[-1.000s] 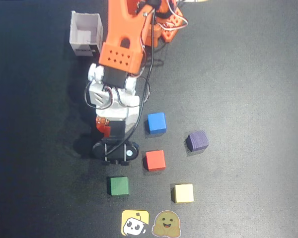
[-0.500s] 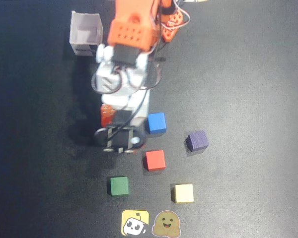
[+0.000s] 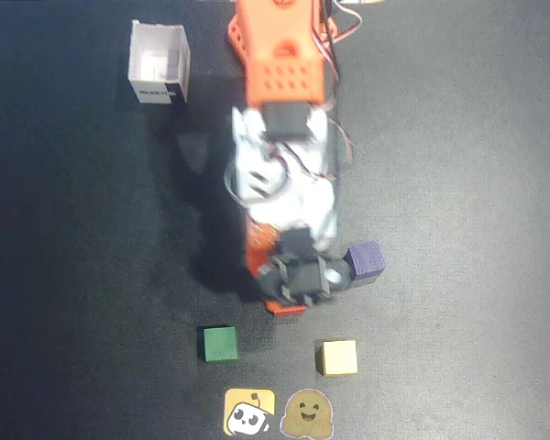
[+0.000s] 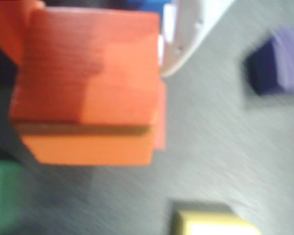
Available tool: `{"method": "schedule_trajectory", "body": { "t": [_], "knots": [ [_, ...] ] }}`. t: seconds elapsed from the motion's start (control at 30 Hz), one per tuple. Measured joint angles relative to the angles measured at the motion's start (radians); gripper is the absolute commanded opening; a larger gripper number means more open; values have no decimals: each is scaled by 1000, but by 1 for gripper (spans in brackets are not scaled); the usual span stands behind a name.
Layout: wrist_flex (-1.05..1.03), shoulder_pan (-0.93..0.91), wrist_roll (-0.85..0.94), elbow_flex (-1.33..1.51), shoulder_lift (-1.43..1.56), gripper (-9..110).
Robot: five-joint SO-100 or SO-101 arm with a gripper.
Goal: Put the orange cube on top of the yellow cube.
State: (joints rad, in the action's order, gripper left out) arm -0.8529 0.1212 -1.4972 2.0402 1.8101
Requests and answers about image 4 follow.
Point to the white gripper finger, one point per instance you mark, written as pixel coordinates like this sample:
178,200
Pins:
193,19

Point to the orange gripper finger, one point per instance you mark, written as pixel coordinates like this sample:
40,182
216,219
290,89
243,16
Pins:
7,24

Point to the orange wooden cube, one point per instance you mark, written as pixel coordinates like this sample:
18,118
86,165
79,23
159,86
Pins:
88,73

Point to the blue wooden cube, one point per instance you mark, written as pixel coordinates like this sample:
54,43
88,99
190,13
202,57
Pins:
152,3

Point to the purple wooden cube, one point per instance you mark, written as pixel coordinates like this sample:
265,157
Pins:
286,63

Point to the red wooden cube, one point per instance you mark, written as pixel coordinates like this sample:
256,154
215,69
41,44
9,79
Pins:
161,117

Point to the green wooden cube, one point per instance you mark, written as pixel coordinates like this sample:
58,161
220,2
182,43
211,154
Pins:
2,195

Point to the yellow wooden cube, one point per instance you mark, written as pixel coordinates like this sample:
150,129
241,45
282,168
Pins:
210,222

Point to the black table mat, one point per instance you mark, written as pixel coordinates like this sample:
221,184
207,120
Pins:
223,147

